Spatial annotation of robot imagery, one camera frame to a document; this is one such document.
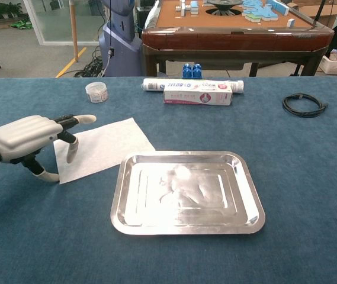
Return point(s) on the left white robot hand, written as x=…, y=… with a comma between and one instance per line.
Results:
x=26, y=133

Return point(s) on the white paper sheet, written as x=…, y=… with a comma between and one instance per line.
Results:
x=106, y=148

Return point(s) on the shiny metal tray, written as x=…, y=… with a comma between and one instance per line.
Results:
x=186, y=195

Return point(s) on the clear round toothpick jar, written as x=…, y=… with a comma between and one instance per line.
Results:
x=96, y=93

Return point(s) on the green leafy pile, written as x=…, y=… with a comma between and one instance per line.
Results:
x=23, y=24

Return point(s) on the wooden pole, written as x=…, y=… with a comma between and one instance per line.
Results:
x=74, y=29

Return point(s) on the white rolled bag tube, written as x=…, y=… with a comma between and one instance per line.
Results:
x=152, y=85

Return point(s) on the black cabinet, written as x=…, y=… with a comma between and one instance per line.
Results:
x=143, y=17

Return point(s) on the white toothpaste box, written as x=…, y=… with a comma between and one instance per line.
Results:
x=197, y=97

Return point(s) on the blue bottle pack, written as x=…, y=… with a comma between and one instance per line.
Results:
x=192, y=71

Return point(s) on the tall white mahjong tile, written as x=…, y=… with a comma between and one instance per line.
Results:
x=184, y=8

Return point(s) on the blue topped mahjong tile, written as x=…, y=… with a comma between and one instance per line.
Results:
x=194, y=8

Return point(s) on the brown mahjong table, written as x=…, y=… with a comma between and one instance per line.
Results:
x=230, y=41

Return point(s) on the blue felt table cloth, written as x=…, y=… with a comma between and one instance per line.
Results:
x=274, y=177

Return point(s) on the blue mahjong tile pile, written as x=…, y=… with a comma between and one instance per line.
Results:
x=257, y=13

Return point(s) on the blue mahjong tile row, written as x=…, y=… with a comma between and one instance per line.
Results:
x=280, y=9

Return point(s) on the white blue mahjong tile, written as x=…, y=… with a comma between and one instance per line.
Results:
x=290, y=23

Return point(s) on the thin black pole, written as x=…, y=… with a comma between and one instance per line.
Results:
x=320, y=13

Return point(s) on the white blue small carton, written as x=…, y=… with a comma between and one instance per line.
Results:
x=336, y=54

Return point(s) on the cardboard box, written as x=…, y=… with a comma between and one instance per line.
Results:
x=331, y=10

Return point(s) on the white glass partition frame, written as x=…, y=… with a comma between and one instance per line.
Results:
x=32, y=14

